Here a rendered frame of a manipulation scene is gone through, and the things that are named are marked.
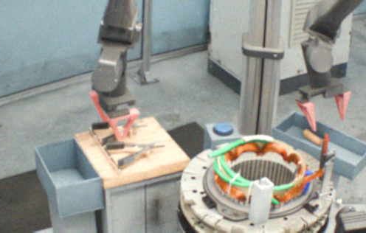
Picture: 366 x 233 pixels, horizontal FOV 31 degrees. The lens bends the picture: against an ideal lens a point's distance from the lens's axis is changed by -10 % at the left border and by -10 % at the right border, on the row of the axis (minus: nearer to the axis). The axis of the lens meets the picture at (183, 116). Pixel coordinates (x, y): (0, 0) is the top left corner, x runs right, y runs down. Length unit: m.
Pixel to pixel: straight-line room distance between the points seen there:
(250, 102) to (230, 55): 2.08
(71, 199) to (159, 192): 0.21
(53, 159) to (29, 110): 2.21
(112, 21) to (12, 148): 2.17
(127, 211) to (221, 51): 2.50
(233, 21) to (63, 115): 1.04
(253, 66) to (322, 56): 0.35
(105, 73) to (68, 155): 0.29
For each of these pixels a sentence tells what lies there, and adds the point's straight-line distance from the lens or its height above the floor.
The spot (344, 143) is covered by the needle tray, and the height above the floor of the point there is 1.04.
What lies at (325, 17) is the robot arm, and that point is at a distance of 1.49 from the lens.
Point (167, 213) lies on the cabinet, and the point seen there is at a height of 0.92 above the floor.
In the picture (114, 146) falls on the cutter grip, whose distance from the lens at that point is 1.53.
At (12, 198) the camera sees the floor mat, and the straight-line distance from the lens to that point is 3.15.
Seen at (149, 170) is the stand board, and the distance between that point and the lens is 1.51.
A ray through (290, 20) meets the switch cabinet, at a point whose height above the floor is 0.48.
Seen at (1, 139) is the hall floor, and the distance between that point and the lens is 3.60.
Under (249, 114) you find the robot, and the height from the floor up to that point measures 0.98.
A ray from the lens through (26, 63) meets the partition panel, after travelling 3.67.
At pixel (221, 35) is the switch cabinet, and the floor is 0.30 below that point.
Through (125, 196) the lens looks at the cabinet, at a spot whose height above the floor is 1.00.
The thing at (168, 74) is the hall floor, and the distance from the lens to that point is 4.13.
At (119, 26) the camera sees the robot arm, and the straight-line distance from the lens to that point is 1.42.
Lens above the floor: 1.94
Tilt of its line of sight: 31 degrees down
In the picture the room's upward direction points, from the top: 2 degrees clockwise
